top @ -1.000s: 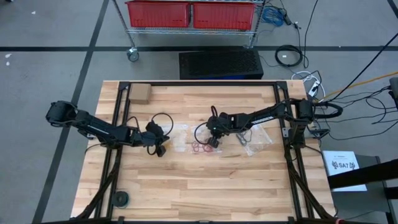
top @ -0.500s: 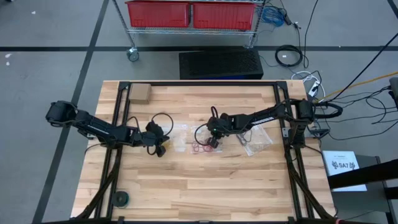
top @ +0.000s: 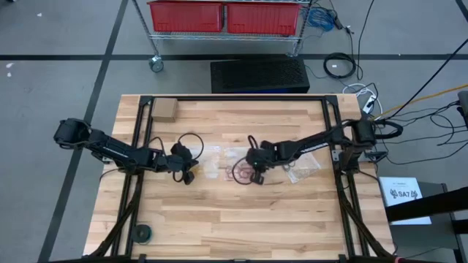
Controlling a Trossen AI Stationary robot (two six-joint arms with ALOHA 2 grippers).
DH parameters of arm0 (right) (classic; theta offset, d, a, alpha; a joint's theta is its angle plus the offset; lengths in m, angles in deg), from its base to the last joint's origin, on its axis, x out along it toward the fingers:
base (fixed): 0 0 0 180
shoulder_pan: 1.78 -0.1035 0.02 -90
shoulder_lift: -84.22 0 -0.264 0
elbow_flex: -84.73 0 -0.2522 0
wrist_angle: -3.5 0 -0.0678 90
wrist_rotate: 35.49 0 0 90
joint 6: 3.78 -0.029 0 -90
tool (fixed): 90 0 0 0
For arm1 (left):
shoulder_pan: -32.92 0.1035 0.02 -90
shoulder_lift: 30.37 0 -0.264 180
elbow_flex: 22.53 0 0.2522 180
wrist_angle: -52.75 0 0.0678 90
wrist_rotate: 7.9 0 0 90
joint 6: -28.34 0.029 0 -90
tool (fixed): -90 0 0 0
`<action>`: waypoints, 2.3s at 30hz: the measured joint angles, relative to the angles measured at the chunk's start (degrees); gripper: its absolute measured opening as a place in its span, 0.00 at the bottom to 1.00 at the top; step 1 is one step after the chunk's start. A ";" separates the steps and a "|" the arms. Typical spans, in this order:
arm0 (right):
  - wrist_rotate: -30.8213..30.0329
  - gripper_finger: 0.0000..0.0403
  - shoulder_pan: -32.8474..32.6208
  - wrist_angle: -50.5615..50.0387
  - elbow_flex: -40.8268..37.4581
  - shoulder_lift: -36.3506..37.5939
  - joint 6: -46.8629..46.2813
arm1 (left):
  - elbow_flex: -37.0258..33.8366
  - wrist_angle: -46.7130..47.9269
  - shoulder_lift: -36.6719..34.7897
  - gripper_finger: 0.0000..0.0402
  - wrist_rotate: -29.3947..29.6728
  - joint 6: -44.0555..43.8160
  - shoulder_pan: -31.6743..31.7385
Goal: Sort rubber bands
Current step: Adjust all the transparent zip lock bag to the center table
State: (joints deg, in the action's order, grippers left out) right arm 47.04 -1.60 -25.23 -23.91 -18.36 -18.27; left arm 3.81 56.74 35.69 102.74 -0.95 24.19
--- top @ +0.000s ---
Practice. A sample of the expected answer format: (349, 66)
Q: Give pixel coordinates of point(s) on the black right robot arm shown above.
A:
(314, 144)

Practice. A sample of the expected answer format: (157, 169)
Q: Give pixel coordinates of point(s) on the white power strip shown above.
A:
(369, 104)

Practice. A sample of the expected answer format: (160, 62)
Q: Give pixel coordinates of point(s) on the black bar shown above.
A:
(431, 204)

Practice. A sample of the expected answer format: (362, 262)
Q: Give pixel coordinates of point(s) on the white SA7 booklet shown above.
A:
(404, 208)

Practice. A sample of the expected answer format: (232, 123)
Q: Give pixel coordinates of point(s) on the black aluminium table frame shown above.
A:
(256, 98)

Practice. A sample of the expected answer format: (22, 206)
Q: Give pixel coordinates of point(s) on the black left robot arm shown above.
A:
(113, 149)

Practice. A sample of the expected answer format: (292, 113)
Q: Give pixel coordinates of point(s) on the red rubber band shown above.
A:
(246, 178)
(230, 171)
(243, 170)

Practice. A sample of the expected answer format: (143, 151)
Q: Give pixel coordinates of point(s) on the grey rounded object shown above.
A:
(463, 106)

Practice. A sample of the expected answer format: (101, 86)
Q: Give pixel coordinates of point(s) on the small brown cardboard box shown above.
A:
(164, 109)

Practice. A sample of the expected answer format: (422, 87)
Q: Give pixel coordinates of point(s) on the red plastic bin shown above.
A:
(186, 16)
(263, 18)

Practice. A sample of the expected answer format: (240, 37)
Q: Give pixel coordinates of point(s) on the black tape roll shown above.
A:
(142, 233)

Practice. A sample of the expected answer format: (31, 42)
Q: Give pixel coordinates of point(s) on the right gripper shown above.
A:
(265, 155)

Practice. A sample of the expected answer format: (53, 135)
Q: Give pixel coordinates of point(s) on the grey cart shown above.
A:
(431, 241)

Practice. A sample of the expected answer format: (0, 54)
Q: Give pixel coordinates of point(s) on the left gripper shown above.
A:
(173, 163)

